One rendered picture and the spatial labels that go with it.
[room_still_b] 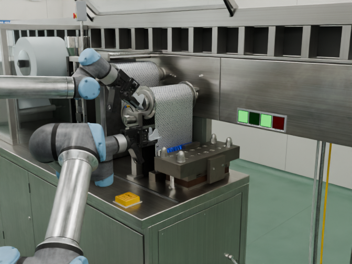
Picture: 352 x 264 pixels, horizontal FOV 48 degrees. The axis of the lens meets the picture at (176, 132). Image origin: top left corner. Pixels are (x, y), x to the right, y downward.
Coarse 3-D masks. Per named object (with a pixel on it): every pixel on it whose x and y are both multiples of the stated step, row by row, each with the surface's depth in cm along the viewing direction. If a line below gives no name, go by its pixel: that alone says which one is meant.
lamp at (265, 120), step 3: (261, 114) 169; (261, 117) 169; (264, 117) 168; (267, 117) 167; (270, 117) 166; (261, 120) 169; (264, 120) 168; (267, 120) 167; (270, 120) 166; (261, 123) 169; (264, 123) 168; (267, 123) 167; (270, 123) 166; (267, 126) 167; (270, 126) 166
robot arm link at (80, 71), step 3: (78, 69) 148; (81, 69) 147; (84, 69) 147; (75, 72) 148; (78, 72) 147; (81, 72) 147; (84, 72) 147; (87, 72) 147; (72, 75) 148; (75, 75) 146; (78, 75) 144; (81, 75) 143; (87, 75) 147; (90, 75) 148; (93, 78) 149; (75, 99) 148; (78, 99) 149
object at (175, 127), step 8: (168, 112) 176; (176, 112) 179; (184, 112) 183; (192, 112) 187; (160, 120) 173; (168, 120) 177; (176, 120) 180; (184, 120) 184; (160, 128) 174; (168, 128) 178; (176, 128) 181; (184, 128) 185; (168, 136) 178; (176, 136) 182; (184, 136) 186; (160, 144) 176; (168, 144) 179; (176, 144) 183
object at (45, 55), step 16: (16, 32) 224; (32, 32) 231; (48, 32) 237; (64, 32) 245; (80, 32) 252; (0, 48) 225; (16, 48) 226; (32, 48) 232; (48, 48) 239; (64, 48) 247; (0, 64) 229; (16, 64) 227; (32, 64) 234; (48, 64) 241; (64, 64) 249; (0, 112) 242; (16, 112) 232; (32, 112) 239; (48, 112) 247; (64, 112) 254; (0, 128) 246; (32, 128) 241
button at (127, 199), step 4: (128, 192) 158; (116, 196) 154; (120, 196) 154; (124, 196) 154; (128, 196) 154; (132, 196) 154; (136, 196) 154; (116, 200) 154; (120, 200) 152; (124, 200) 151; (128, 200) 151; (132, 200) 152; (136, 200) 153; (124, 204) 151; (128, 204) 151
